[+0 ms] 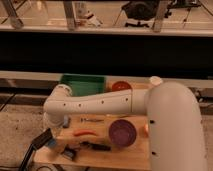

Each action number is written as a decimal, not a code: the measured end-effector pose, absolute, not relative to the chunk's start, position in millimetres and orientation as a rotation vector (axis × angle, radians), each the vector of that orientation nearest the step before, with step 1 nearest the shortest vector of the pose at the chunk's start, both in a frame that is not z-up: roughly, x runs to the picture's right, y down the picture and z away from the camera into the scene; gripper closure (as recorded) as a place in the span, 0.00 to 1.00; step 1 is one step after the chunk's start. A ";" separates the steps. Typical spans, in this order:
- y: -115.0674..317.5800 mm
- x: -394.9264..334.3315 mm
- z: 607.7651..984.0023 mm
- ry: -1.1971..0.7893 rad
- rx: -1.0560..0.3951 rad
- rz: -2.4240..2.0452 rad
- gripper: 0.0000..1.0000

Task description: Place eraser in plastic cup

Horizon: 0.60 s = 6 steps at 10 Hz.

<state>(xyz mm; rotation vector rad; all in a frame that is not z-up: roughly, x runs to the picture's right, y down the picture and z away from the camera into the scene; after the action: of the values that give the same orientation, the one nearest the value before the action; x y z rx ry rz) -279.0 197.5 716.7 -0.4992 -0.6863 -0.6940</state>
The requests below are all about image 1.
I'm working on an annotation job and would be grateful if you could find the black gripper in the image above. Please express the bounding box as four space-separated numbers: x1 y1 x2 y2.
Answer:
19 128 53 171

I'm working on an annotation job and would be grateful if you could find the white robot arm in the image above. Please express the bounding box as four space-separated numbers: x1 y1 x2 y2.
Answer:
44 82 208 171

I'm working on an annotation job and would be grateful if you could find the blue eraser block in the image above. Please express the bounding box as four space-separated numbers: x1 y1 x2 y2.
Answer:
62 149 77 160

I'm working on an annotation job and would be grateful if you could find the orange plastic cup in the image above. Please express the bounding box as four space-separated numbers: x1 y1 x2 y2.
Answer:
112 81 131 91

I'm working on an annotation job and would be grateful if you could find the red chili pepper toy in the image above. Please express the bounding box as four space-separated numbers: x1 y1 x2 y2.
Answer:
73 131 98 136

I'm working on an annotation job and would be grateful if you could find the black screwdriver tool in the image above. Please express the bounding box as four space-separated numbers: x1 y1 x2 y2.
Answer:
80 118 104 122

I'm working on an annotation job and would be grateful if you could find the wooden board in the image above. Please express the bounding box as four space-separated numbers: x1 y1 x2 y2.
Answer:
34 80 151 170

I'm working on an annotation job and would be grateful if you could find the green plastic bin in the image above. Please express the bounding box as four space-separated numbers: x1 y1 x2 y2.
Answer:
60 74 106 96

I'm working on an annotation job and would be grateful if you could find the white bottle in background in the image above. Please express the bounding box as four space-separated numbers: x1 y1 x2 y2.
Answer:
85 12 102 27

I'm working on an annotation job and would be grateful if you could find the black office chair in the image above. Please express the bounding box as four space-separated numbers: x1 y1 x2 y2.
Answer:
121 0 159 28

